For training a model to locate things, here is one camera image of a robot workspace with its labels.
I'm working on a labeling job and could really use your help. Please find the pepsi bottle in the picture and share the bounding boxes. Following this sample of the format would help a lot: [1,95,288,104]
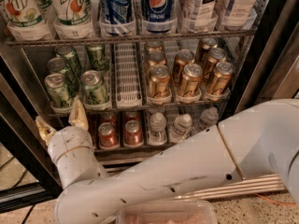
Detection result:
[102,0,133,35]
[141,0,173,33]

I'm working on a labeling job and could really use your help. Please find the right 7up bottle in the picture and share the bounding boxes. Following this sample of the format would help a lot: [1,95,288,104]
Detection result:
[52,0,93,39]

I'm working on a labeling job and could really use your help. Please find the back right gold can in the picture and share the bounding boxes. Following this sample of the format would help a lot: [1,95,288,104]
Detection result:
[195,37,218,63]

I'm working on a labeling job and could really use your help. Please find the right white tea bottle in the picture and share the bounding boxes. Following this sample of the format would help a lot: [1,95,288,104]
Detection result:
[221,0,256,31]

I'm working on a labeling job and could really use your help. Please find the front middle gold can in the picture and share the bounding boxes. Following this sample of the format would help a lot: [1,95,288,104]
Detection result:
[177,63,203,97]

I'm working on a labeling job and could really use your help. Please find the left white tea bottle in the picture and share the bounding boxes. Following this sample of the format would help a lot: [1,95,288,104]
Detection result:
[182,0,216,32]

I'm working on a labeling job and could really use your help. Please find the left 7up bottle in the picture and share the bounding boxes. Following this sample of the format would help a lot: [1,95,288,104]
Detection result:
[1,0,49,41]

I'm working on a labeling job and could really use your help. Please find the glass fridge door right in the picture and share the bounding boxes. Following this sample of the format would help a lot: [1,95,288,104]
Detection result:
[235,22,299,113]

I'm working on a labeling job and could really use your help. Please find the water bottle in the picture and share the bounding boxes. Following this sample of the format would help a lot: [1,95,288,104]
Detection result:
[149,112,166,146]
[199,107,219,130]
[169,114,192,143]

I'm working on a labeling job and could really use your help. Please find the front right red can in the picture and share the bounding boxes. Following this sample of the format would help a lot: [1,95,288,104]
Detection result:
[124,120,143,147]

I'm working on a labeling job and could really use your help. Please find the clear plastic food container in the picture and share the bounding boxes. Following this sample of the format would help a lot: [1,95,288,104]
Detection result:
[116,201,218,224]

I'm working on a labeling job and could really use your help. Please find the middle water bottle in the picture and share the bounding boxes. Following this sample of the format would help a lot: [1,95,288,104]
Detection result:
[169,114,192,143]

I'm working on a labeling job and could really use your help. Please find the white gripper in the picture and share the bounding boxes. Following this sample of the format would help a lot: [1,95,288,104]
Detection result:
[35,96,94,164]

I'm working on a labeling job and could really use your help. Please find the front middle red can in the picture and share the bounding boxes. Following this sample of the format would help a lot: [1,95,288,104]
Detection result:
[98,122,119,149]

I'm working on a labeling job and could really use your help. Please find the right water bottle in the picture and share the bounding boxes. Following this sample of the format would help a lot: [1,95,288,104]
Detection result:
[199,107,219,130]

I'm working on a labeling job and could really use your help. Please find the left pepsi bottle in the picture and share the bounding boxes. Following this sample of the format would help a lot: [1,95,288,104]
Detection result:
[102,0,133,35]

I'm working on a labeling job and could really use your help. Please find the right pepsi bottle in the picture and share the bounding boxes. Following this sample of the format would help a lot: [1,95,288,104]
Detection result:
[141,0,173,33]

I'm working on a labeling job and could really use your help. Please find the back left gold can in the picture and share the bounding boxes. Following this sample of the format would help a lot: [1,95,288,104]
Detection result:
[144,41,163,54]

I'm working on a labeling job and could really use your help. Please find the white tea bottle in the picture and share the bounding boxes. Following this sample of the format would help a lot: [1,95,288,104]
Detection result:
[221,0,256,31]
[182,0,216,32]

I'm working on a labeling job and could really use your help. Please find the open fridge door left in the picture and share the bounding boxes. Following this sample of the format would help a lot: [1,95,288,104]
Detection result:
[0,58,62,213]

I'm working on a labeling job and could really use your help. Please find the upper wire shelf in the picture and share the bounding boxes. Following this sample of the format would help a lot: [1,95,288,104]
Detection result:
[5,29,256,48]

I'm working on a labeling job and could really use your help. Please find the gold can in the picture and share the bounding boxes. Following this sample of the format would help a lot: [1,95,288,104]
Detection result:
[172,49,194,83]
[144,41,163,54]
[149,65,170,99]
[206,62,235,95]
[203,48,226,81]
[177,63,203,97]
[195,37,218,63]
[147,50,167,70]

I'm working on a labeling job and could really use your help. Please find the orange cable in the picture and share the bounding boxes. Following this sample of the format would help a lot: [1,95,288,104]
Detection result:
[255,193,297,207]

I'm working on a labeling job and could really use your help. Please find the front right gold can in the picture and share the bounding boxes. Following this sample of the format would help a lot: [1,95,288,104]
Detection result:
[206,62,235,95]

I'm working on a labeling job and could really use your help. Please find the green can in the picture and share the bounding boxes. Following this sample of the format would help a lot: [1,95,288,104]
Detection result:
[48,57,78,92]
[44,73,76,108]
[55,46,82,78]
[80,70,109,105]
[85,45,109,72]

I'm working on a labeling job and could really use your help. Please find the front left gold can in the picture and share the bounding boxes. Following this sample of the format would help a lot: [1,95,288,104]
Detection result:
[149,65,170,99]

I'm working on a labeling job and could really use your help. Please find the red can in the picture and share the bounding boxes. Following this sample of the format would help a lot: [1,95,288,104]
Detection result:
[98,122,119,149]
[124,120,143,147]

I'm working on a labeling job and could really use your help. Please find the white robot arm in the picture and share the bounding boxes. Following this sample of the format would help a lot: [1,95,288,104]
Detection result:
[36,99,299,224]

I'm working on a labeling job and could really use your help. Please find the left water bottle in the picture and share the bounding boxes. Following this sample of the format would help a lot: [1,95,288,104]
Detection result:
[149,112,166,146]

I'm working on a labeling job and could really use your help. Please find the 7up bottle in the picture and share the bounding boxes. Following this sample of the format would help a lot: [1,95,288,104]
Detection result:
[1,0,49,41]
[52,0,93,39]

